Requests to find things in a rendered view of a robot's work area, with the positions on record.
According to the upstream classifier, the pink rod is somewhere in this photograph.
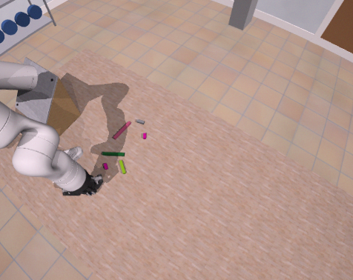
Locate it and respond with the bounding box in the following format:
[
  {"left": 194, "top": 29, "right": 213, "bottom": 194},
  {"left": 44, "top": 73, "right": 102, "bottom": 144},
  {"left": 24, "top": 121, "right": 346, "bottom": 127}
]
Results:
[{"left": 113, "top": 122, "right": 131, "bottom": 139}]

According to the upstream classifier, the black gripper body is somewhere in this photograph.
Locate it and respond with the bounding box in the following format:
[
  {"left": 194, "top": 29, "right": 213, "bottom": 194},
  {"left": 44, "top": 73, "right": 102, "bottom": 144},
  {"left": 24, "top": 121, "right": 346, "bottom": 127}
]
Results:
[{"left": 68, "top": 170, "right": 94, "bottom": 194}]

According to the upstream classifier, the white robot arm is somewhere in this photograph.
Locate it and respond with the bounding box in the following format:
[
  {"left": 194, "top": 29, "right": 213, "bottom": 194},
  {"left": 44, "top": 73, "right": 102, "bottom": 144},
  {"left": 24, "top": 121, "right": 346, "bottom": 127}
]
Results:
[{"left": 0, "top": 61, "right": 86, "bottom": 191}]

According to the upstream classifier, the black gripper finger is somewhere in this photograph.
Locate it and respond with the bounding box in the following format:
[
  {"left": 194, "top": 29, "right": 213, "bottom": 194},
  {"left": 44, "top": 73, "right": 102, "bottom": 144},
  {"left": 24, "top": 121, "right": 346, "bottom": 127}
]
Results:
[
  {"left": 62, "top": 189, "right": 92, "bottom": 196},
  {"left": 86, "top": 174, "right": 103, "bottom": 195}
]

